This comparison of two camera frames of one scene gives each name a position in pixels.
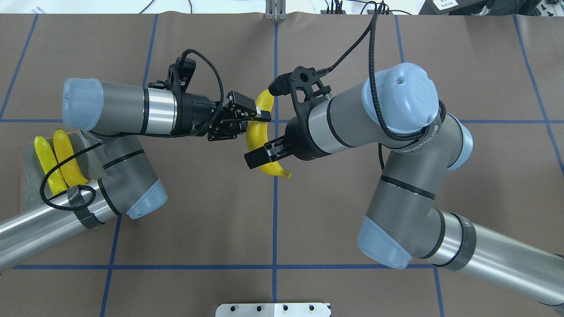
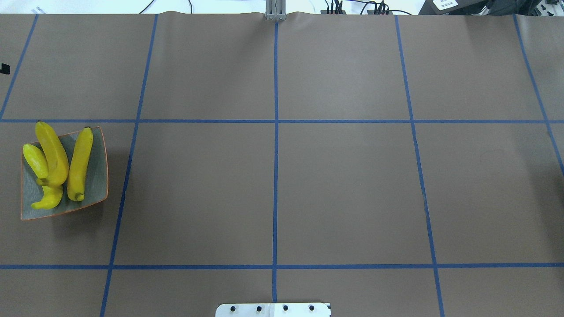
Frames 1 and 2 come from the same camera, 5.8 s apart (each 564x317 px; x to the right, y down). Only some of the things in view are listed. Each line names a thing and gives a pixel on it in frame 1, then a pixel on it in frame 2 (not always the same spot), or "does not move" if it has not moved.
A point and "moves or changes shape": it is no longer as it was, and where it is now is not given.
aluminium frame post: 275,10 does not move
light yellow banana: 49,162 to 36,164
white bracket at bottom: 273,310 does not move
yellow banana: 72,173 moves or changes shape
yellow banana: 257,135 to 55,156
